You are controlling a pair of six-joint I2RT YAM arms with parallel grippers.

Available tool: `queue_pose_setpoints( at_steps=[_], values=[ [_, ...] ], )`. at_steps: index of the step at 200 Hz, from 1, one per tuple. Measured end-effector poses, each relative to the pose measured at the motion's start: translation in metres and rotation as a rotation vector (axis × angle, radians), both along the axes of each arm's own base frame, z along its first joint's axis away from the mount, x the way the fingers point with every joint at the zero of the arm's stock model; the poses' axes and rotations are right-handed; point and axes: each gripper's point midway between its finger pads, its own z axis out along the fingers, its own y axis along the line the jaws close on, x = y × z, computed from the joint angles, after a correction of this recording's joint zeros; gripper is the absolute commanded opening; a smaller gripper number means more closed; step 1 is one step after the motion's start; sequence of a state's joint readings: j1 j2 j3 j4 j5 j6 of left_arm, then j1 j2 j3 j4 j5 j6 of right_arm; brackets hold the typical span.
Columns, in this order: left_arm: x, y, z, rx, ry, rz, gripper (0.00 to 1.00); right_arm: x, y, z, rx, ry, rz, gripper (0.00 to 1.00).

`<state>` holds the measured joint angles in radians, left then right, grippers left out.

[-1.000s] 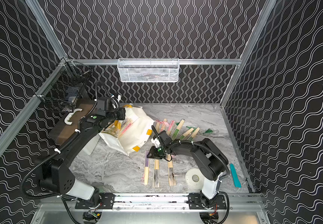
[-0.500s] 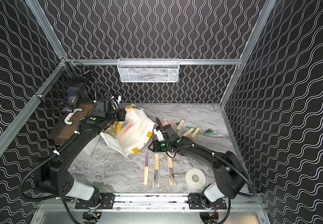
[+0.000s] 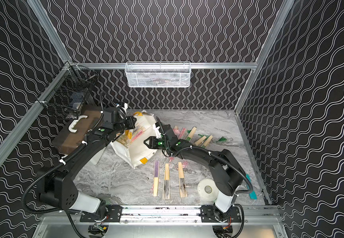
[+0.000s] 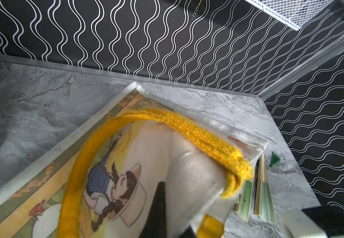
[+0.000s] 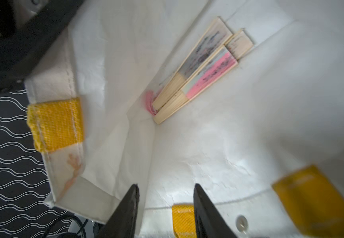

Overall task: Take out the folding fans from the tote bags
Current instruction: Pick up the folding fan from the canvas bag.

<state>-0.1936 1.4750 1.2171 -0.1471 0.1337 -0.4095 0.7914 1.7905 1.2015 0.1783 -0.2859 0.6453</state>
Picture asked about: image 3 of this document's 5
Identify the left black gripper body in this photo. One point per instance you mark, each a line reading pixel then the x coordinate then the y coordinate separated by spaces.
pixel 129 122

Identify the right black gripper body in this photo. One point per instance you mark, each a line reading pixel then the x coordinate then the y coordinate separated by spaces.
pixel 158 144

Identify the pink folding fan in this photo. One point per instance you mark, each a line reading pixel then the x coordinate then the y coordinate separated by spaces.
pixel 182 133
pixel 176 130

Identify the purple folding fan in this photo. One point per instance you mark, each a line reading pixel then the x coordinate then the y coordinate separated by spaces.
pixel 156 177

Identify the green folding fan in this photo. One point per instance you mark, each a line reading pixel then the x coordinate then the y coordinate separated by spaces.
pixel 191 134
pixel 210 139
pixel 200 141

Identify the pink folding fans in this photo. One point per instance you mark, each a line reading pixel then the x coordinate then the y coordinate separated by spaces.
pixel 136 133

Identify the white tote bag yellow handles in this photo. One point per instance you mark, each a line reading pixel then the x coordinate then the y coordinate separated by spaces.
pixel 137 153

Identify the beige folding fan long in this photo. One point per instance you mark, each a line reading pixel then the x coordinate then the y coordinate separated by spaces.
pixel 182 184

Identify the beige folding fan dark print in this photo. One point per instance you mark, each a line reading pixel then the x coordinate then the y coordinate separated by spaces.
pixel 166 184

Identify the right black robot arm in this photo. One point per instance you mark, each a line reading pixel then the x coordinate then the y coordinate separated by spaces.
pixel 228 175

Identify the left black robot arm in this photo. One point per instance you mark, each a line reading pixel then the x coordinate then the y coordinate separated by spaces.
pixel 55 186

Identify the white storage box brown lid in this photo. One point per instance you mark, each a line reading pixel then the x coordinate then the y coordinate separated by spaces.
pixel 71 136

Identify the white tape roll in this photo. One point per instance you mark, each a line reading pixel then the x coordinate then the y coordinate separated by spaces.
pixel 207 190

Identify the teal flat stick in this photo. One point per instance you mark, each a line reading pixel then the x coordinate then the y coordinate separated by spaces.
pixel 252 195

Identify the black wire basket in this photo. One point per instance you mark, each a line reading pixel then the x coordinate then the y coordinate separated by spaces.
pixel 71 93

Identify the white wire mesh basket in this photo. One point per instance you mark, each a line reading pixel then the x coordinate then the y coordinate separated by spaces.
pixel 158 74

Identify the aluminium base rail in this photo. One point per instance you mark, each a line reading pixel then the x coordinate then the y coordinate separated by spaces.
pixel 165 221

